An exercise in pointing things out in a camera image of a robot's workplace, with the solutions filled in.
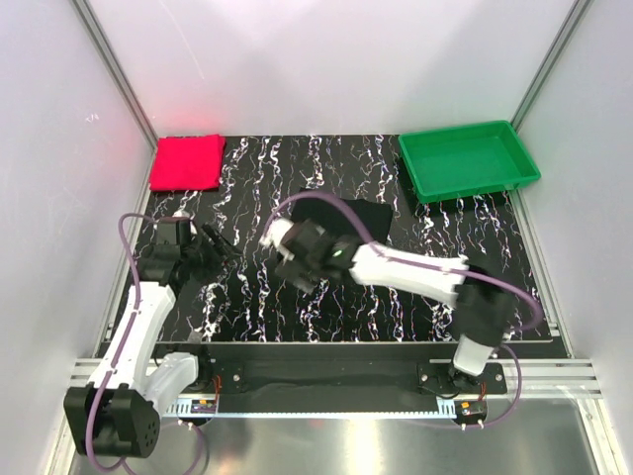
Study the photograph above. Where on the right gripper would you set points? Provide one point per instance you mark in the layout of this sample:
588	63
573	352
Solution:
289	269

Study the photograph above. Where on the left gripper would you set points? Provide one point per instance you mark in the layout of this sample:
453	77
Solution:
216	259

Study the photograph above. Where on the black t shirt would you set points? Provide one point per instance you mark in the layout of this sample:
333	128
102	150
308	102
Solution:
375	217

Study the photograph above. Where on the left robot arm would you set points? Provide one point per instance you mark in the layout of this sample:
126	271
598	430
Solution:
117	412

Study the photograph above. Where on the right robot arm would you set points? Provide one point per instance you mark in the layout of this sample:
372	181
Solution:
479	306

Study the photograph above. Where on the folded red t shirt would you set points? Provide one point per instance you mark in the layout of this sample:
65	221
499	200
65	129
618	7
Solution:
187	164

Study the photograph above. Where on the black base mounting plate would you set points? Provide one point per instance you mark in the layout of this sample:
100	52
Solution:
355	396

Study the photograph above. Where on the green plastic bin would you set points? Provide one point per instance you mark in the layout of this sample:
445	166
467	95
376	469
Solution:
465	161

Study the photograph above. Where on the shiny steel front plate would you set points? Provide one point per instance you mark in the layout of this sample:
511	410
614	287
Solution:
539	438

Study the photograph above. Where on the white slotted cable duct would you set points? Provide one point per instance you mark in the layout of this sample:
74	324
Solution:
192	409

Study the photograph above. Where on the aluminium front rail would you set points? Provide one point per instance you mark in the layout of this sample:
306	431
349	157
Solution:
536	378

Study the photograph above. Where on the aluminium frame post left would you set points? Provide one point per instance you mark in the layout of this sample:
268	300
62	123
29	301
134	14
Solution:
100	41

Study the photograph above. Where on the aluminium frame post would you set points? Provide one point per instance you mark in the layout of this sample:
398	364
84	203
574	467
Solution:
554	53
100	41

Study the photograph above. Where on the aluminium frame post right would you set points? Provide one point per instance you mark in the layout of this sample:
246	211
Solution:
554	53

